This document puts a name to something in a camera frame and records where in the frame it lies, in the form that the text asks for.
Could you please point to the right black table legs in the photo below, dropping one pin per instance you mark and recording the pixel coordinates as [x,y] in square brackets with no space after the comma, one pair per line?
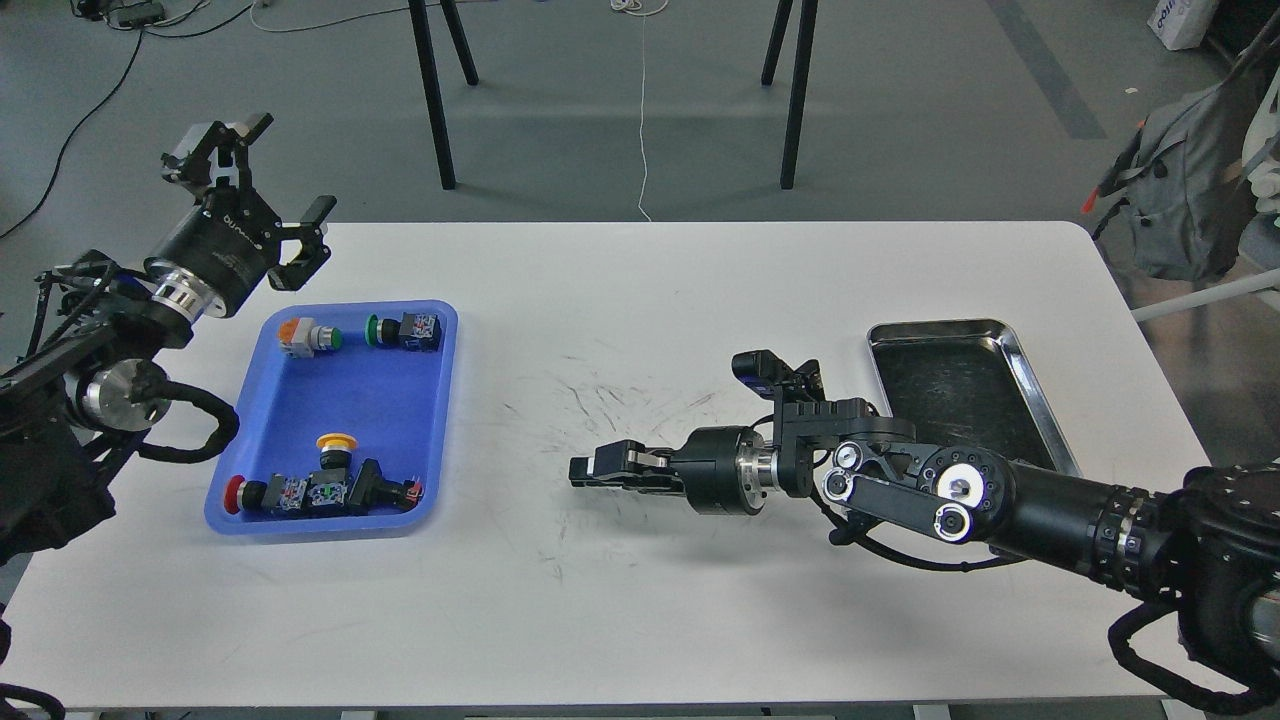
[805,38]

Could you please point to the silver metal tray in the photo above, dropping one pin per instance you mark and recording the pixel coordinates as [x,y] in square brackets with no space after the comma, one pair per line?
[969,382]

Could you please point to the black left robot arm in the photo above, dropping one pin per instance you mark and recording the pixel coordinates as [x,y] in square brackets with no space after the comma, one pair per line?
[88,395]

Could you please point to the orange white push button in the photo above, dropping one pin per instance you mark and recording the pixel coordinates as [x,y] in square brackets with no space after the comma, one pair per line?
[303,336]

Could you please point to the blue plastic tray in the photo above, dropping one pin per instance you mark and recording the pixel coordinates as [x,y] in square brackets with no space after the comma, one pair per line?
[393,401]

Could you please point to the red push button assembly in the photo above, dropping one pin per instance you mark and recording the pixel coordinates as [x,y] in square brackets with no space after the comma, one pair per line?
[328,492]

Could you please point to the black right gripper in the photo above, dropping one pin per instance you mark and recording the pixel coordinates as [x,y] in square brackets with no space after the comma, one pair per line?
[720,470]

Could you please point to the white box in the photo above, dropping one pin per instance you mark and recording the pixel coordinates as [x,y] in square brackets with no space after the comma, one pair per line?
[1181,25]

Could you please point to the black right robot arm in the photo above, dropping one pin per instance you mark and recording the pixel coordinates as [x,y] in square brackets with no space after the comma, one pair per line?
[1201,561]

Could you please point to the yellow mushroom push button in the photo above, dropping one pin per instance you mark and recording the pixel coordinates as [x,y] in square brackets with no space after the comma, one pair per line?
[335,459]

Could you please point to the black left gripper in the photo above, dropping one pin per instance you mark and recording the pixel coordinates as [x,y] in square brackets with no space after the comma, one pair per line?
[215,258]

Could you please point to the grey backpack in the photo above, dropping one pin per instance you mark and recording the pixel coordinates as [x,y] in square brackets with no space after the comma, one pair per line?
[1182,183]

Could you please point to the green black push button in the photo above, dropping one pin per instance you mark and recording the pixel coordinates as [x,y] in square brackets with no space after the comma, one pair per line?
[419,332]

